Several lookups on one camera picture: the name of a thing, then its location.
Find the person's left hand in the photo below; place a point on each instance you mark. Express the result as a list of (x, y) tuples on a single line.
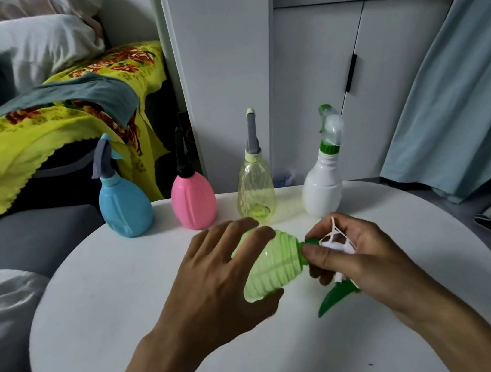
[(214, 288)]

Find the person's right hand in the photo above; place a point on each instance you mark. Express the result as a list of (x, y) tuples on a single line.
[(375, 265)]

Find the white green spray head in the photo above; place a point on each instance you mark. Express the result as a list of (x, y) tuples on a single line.
[(337, 271)]

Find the green ribbed bottle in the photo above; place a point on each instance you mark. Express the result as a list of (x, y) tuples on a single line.
[(275, 266)]

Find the pink plastic bottle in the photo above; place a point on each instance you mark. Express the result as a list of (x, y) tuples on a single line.
[(193, 202)]

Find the white plastic bottle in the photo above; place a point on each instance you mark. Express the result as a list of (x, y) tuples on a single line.
[(322, 191)]

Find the yellow translucent bottle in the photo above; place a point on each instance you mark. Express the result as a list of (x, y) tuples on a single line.
[(255, 191)]

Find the blue plastic bottle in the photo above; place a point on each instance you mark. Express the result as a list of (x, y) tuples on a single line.
[(126, 209)]

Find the black spray head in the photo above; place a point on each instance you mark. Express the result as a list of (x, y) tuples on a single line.
[(183, 158)]

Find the clear green spray head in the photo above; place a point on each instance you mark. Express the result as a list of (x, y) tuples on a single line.
[(330, 128)]

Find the grey yellow spray head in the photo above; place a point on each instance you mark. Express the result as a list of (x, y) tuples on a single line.
[(252, 137)]

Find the grey blue spray head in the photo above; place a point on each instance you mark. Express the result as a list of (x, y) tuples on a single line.
[(102, 158)]

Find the person's right forearm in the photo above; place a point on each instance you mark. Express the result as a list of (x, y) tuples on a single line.
[(462, 335)]

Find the grey seat cushion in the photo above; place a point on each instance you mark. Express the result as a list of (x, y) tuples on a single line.
[(30, 239)]

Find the light blue curtain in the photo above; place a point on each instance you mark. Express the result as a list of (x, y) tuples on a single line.
[(465, 93)]

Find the white wardrobe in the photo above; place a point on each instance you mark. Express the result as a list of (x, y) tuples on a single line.
[(226, 81)]

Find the grey-teal towel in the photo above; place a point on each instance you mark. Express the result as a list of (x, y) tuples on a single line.
[(96, 93)]

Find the yellow floral cloth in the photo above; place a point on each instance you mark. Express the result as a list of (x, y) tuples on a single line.
[(5, 158)]

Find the white pillow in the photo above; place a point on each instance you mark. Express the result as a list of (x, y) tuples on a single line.
[(48, 45)]

